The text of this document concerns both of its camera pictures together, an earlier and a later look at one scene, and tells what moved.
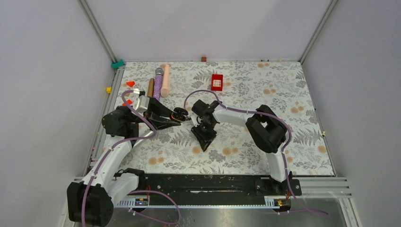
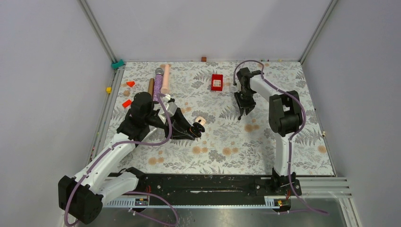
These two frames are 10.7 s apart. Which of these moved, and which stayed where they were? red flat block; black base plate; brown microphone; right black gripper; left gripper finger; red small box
Moved: right black gripper; left gripper finger
Stayed: brown microphone; red flat block; black base plate; red small box
